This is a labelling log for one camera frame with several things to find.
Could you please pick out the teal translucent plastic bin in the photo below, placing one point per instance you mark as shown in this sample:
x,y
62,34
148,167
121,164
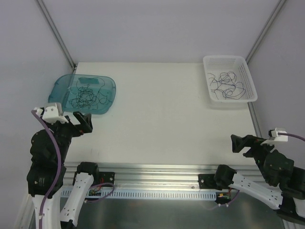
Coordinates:
x,y
84,93

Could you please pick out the white perforated plastic basket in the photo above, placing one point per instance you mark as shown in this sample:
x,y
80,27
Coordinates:
x,y
229,81

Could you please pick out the right aluminium frame post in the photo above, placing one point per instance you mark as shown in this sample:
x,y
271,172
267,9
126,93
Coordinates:
x,y
265,29

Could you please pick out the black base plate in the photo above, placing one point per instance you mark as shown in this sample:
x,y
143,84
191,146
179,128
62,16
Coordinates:
x,y
206,181
106,178

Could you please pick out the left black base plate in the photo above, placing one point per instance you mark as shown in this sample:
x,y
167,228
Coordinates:
x,y
106,178

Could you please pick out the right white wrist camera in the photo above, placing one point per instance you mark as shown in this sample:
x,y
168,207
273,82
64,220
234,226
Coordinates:
x,y
276,136

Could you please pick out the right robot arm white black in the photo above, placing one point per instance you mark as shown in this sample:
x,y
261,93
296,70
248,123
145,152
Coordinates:
x,y
277,171

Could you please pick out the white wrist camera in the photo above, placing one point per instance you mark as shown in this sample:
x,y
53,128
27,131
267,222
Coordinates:
x,y
276,136
51,113

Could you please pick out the white slotted cable duct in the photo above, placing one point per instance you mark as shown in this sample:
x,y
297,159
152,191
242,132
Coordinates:
x,y
153,194

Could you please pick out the aluminium frame post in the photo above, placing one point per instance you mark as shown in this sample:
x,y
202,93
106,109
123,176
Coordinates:
x,y
53,28
265,29

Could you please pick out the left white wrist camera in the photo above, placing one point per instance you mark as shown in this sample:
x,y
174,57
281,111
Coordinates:
x,y
51,113

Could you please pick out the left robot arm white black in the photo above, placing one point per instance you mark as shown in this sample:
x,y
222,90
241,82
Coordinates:
x,y
49,148

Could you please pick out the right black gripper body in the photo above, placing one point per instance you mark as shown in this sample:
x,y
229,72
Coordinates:
x,y
249,143

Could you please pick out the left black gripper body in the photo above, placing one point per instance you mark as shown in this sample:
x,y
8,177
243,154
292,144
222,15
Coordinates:
x,y
72,125

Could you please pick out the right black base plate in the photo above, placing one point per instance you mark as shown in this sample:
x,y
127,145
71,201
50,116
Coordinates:
x,y
206,181

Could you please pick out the left aluminium frame post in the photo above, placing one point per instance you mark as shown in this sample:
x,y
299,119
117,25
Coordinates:
x,y
53,28

